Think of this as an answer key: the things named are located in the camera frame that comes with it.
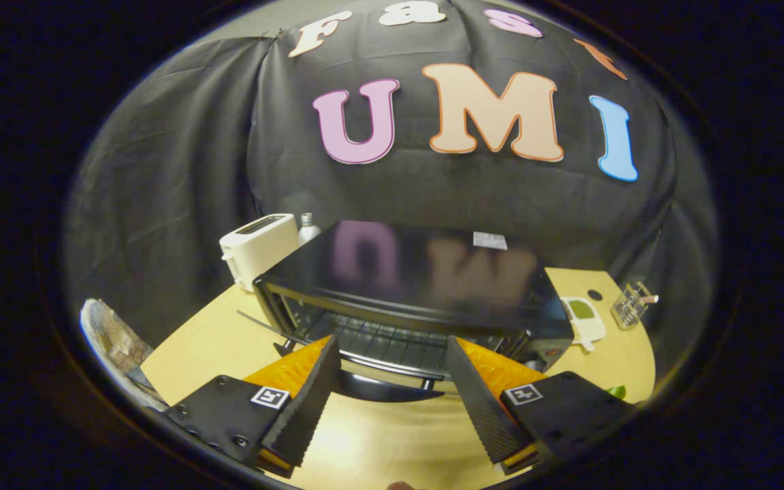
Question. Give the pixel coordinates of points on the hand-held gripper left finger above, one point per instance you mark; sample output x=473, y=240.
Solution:
x=310, y=401

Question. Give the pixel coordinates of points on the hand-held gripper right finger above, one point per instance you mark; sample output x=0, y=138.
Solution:
x=477, y=401

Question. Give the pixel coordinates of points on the black toaster oven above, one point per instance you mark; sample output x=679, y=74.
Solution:
x=433, y=272

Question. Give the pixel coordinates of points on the white pop-up toaster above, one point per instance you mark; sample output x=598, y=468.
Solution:
x=259, y=252

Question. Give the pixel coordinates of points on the white dish with green print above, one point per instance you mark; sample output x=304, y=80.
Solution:
x=589, y=330

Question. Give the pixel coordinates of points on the small silver bottle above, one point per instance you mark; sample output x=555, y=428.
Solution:
x=307, y=231

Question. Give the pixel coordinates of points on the mottled grey brown cloth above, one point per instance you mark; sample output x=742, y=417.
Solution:
x=113, y=340

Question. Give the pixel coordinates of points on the black backdrop cloth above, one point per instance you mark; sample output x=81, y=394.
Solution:
x=160, y=170

